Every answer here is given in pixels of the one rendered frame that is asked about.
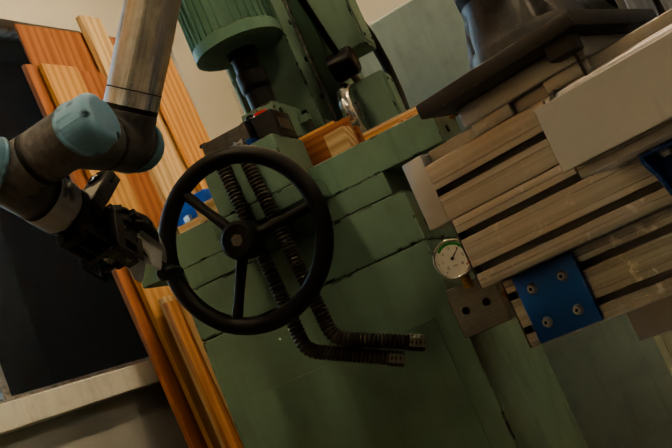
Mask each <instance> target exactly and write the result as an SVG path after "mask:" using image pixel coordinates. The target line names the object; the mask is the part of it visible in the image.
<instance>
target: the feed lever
mask: <svg viewBox="0 0 672 448"><path fill-rule="evenodd" d="M298 2H299V3H300V5H301V6H302V8H303V9H304V11H305V12H306V14H307V15H308V17H309V18H310V20H311V21H312V23H313V24H314V26H315V27H316V29H317V30H318V32H319V34H320V35H321V37H322V38H323V40H324V41H325V43H326V44H327V46H328V47H329V49H330V50H331V52H332V54H330V55H328V56H327V58H326V62H327V65H328V68H329V70H330V72H331V74H332V75H333V77H334V78H335V80H336V81H337V82H340V83H342V82H344V81H346V80H348V79H349V78H351V79H352V80H353V82H354V83H355V82H357V81H359V80H361V78H360V76H359V75H358V74H359V73H361V70H362V68H361V64H360V62H359V59H358V57H357V55H356V54H355V52H354V51H353V49H352V48H351V47H350V46H345V47H343V48H341V49H338V48H337V46H336V45H335V43H334V42H333V40H332V39H331V37H330V36H329V34H328V33H327V31H326V30H325V28H324V26H323V25H322V23H321V22H320V20H319V19H318V17H317V16H316V14H315V13H314V11H313V10H312V8H311V7H310V5H309V3H308V2H307V0H298Z"/></svg>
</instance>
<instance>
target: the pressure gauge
mask: <svg viewBox="0 0 672 448"><path fill-rule="evenodd" d="M458 245H459V246H458ZM457 247H458V249H457ZM456 249H457V251H456ZM455 251H456V253H455ZM454 253H455V255H454ZM453 255H454V260H451V257H453ZM432 261H433V265H434V268H435V269H436V271H437V272H438V273H439V274H440V275H441V276H443V277H445V278H448V279H458V278H460V280H461V282H462V284H463V287H464V289H468V288H470V287H472V286H474V284H473V282H472V279H471V277H470V275H469V273H470V271H471V270H472V269H471V267H470V264H469V262H468V260H467V258H466V255H465V253H464V251H463V249H462V247H461V244H460V242H459V240H458V239H457V238H448V239H445V240H443V241H441V242H440V243H439V244H438V245H437V246H436V247H435V249H434V252H433V256H432Z"/></svg>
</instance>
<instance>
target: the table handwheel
mask: <svg viewBox="0 0 672 448"><path fill-rule="evenodd" d="M240 163H251V164H258V165H262V166H265V167H268V168H270V169H273V170H275V171H277V172H278V173H280V174H282V175H283V176H284V177H286V178H287V179H288V180H289V181H290V182H291V183H292V184H293V185H294V186H295V187H296V188H297V189H298V190H299V192H300V193H301V195H302V196H303V198H304V200H305V201H306V202H305V203H303V204H302V205H300V206H298V207H296V208H294V209H292V210H290V211H288V212H287V213H285V214H283V215H281V216H278V217H276V218H274V219H272V220H270V221H268V222H266V223H264V224H262V225H260V224H259V223H257V222H255V221H251V220H236V221H232V222H229V221H228V220H226V219H225V218H223V217H222V216H221V215H219V214H218V213H217V212H215V211H214V210H212V209H211V208H210V207H208V206H207V205H206V204H205V203H203V202H202V201H201V200H200V199H198V198H197V197H196V196H195V195H193V194H192V193H191V192H192V190H193V189H194V188H195V187H196V186H197V185H198V184H199V182H201V181H202V180H203V179H204V178H205V177H207V176H208V175H209V174H211V173H213V172H214V171H216V170H218V169H220V168H223V167H226V166H229V165H233V164H240ZM185 202H186V203H188V204H189V205H190V206H192V207H193V208H194V209H196V210H197V211H198V212H200V213H201V214H202V215H204V216H205V217H206V218H207V219H209V220H210V221H211V222H212V223H214V224H215V225H216V226H217V227H218V228H220V229H221V230H222V233H221V238H220V242H221V247H222V249H223V251H224V253H225V254H226V255H227V256H228V257H230V258H232V259H234V260H236V272H235V290H234V300H233V310H232V315H229V314H225V313H223V312H220V311H218V310H216V309H214V308H213V307H211V306H209V305H208V304H207V303H205V302H204V301H203V300H202V299H201V298H200V297H199V296H198V295H197V294H196V293H195V292H194V291H193V289H192V288H191V287H190V285H189V283H188V282H187V280H186V278H185V276H184V274H183V275H182V276H180V277H178V278H175V279H172V280H169V281H167V283H168V285H169V287H170V289H171V291H172V292H173V294H174V295H175V297H176V298H177V300H178V301H179V302H180V304H181V305H182V306H183V307H184V308H185V309H186V310H187V311H188V312H189V313H190V314H191V315H192V316H194V317H195V318H196V319H198V320H199V321H200V322H202V323H204V324H205V325H207V326H209V327H211V328H213V329H216V330H218V331H221V332H224V333H228V334H234V335H258V334H264V333H268V332H271V331H274V330H277V329H279V328H281V327H283V326H285V325H287V324H289V323H291V322H292V321H294V320H295V319H296V318H298V317H299V316H300V315H301V314H302V313H303V312H304V311H306V310H307V308H308V307H309V306H310V305H311V304H312V303H313V301H314V300H315V299H316V297H317V296H318V294H319V293H320V291H321V289H322V287H323V285H324V283H325V281H326V279H327V276H328V273H329V270H330V267H331V262H332V257H333V249H334V232H333V224H332V219H331V214H330V211H329V208H328V205H327V202H326V200H325V198H324V196H323V193H322V192H321V190H320V188H319V187H318V185H317V183H316V182H315V181H314V179H313V178H312V177H311V176H310V175H309V173H308V172H307V171H306V170H305V169H304V168H303V167H301V166H300V165H299V164H298V163H297V162H295V161H294V160H292V159H291V158H289V157H288V156H286V155H284V154H282V153H280V152H278V151H275V150H273V149H270V148H266V147H261V146H255V145H237V146H230V147H226V148H222V149H219V150H216V151H214V152H211V153H209V154H207V155H206V156H204V157H202V158H201V159H199V160H198V161H196V162H195V163H194V164H193V165H191V166H190V167H189V168H188V169H187V170H186V171H185V172H184V173H183V174H182V176H181V177H180V178H179V179H178V181H177V182H176V183H175V185H174V186H173V188H172V190H171V191H170V193H169V195H168V197H167V200H166V202H165V204H164V207H163V210H162V214H161V218H160V223H159V231H158V234H159V236H160V238H161V240H162V243H163V245H164V247H165V250H166V255H167V263H165V264H171V265H177V266H180V263H179V259H178V254H177V246H176V233H177V225H178V220H179V217H180V213H181V210H182V208H183V206H184V203H185ZM308 213H311V216H312V219H313V224H314V230H315V251H314V257H313V261H312V265H311V268H310V271H309V273H308V275H307V278H306V279H305V281H304V283H303V285H302V286H301V288H300V289H299V290H298V291H297V293H296V294H295V295H294V296H293V297H292V298H291V299H290V300H289V301H288V302H286V303H285V304H284V305H282V306H281V307H279V308H278V309H276V310H274V311H272V312H269V313H266V314H263V315H260V316H254V317H243V310H244V294H245V283H246V274H247V264H248V260H246V259H254V258H256V257H258V256H259V255H261V254H262V252H263V251H264V249H269V250H279V249H281V246H280V245H279V242H277V240H278V239H276V235H274V232H273V231H274V230H276V229H278V228H280V227H282V226H284V225H286V224H287V223H290V222H292V221H294V220H296V219H298V218H300V217H302V216H304V215H306V214H308ZM165 264H163V265H165Z"/></svg>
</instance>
